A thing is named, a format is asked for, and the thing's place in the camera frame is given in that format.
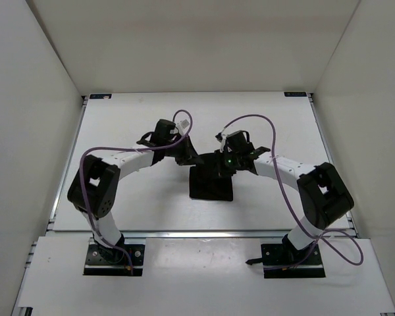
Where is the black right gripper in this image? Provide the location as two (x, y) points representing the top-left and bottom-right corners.
(209, 149), (240, 180)

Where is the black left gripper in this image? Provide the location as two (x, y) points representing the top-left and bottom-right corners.
(165, 133), (204, 165)

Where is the black skirt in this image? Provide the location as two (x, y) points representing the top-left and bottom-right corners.
(189, 153), (234, 201)

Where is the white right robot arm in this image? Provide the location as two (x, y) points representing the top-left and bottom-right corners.
(215, 130), (354, 264)

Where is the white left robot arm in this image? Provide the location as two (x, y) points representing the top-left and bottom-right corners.
(67, 119), (203, 263)

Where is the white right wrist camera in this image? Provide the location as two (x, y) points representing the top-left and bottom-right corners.
(215, 131), (230, 153)

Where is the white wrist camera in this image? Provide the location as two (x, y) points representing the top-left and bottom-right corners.
(176, 119), (190, 136)
(215, 131), (230, 153)

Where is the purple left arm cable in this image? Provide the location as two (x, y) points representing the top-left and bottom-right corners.
(80, 109), (194, 276)

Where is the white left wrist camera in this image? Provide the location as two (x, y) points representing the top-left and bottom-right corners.
(176, 119), (190, 136)

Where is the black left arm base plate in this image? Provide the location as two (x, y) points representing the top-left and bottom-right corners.
(83, 238), (145, 277)

